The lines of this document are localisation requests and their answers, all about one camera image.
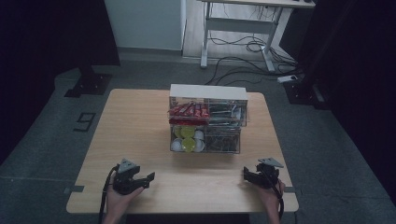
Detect dark curtain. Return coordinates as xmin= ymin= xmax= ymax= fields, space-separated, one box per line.
xmin=0 ymin=0 xmax=121 ymax=166
xmin=279 ymin=0 xmax=396 ymax=206

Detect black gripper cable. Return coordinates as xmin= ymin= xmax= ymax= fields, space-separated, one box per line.
xmin=262 ymin=172 xmax=285 ymax=220
xmin=98 ymin=164 xmax=120 ymax=224

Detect person's left hand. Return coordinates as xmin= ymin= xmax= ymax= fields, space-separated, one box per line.
xmin=104 ymin=186 xmax=146 ymax=219

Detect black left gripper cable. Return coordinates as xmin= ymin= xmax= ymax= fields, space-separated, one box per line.
xmin=98 ymin=164 xmax=120 ymax=224

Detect white-topped clear drawer organizer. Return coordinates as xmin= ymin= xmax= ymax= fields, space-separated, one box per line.
xmin=168 ymin=83 xmax=249 ymax=155

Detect black floor cables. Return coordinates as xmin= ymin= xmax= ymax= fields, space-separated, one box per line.
xmin=204 ymin=29 xmax=304 ymax=87

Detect white panel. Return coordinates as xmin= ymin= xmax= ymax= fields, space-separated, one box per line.
xmin=104 ymin=0 xmax=187 ymax=51

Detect pile of dark packets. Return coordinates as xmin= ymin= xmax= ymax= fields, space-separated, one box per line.
xmin=207 ymin=103 xmax=244 ymax=127
xmin=204 ymin=126 xmax=240 ymax=153

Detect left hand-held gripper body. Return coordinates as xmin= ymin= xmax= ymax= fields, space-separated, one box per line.
xmin=112 ymin=158 xmax=142 ymax=196

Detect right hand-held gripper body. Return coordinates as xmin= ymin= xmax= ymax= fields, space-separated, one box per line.
xmin=255 ymin=156 xmax=285 ymax=189

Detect white desk frame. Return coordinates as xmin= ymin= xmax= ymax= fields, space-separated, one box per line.
xmin=200 ymin=0 xmax=317 ymax=74

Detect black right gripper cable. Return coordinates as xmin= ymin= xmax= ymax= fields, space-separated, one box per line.
xmin=262 ymin=172 xmax=285 ymax=220

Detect person's right hand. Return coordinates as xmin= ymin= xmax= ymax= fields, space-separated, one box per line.
xmin=255 ymin=180 xmax=287 ymax=217

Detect white power strip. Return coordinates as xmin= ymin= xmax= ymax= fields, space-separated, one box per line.
xmin=276 ymin=74 xmax=299 ymax=84

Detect clear plastic drawer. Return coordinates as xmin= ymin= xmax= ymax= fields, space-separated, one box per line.
xmin=169 ymin=123 xmax=242 ymax=155
xmin=168 ymin=96 xmax=249 ymax=128

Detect grey tape strip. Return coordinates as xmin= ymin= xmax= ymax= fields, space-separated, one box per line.
xmin=283 ymin=186 xmax=303 ymax=197
xmin=63 ymin=185 xmax=85 ymax=194

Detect black stand base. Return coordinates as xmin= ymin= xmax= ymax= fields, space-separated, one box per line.
xmin=64 ymin=63 xmax=113 ymax=99
xmin=282 ymin=69 xmax=331 ymax=110

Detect row of red packets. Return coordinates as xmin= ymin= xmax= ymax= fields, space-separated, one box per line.
xmin=168 ymin=102 xmax=210 ymax=126

